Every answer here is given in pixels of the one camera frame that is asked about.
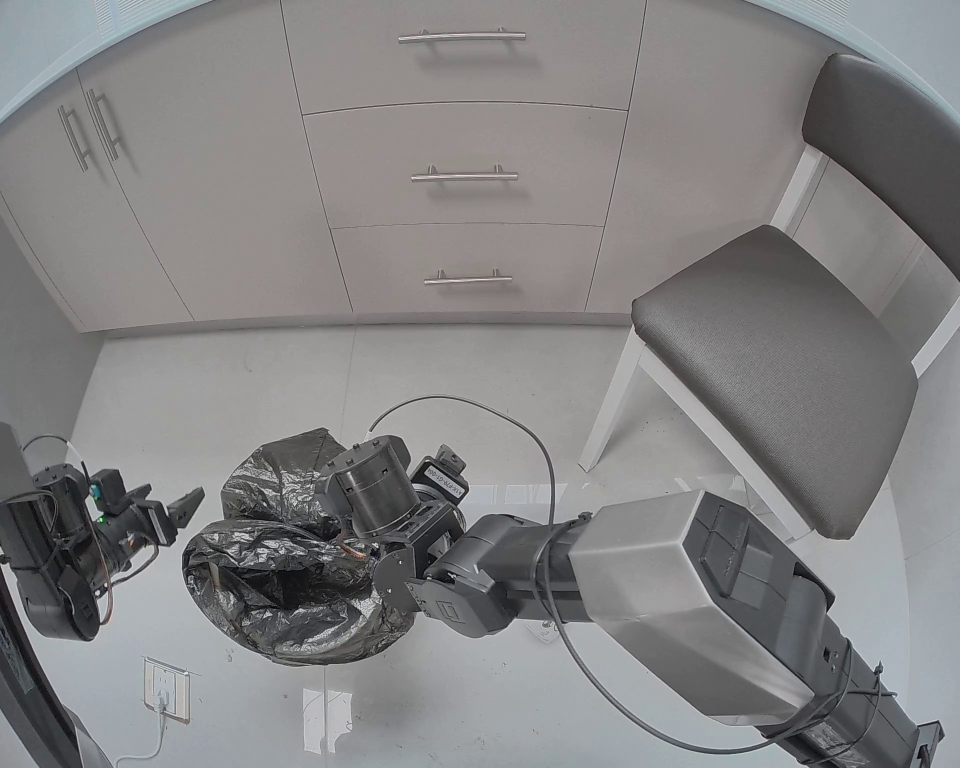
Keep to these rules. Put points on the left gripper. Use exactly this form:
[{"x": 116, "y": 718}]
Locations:
[{"x": 139, "y": 536}]

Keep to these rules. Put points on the black plastic bag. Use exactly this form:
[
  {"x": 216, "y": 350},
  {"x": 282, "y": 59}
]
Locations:
[{"x": 300, "y": 622}]

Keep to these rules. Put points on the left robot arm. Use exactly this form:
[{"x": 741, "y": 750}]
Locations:
[{"x": 45, "y": 592}]

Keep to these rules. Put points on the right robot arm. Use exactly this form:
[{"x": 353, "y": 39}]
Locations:
[{"x": 675, "y": 585}]

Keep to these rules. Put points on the crumpled white printed paper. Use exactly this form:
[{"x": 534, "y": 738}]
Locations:
[{"x": 544, "y": 634}]

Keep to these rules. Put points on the beige cabinet with drawers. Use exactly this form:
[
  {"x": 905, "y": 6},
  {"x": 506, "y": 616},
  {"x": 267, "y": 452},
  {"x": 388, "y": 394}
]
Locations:
[{"x": 465, "y": 112}]

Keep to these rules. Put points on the grey padded white chair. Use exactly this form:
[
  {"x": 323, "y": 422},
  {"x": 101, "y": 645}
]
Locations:
[{"x": 765, "y": 360}]

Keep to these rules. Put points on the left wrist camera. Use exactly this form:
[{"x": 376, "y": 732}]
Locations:
[{"x": 109, "y": 487}]

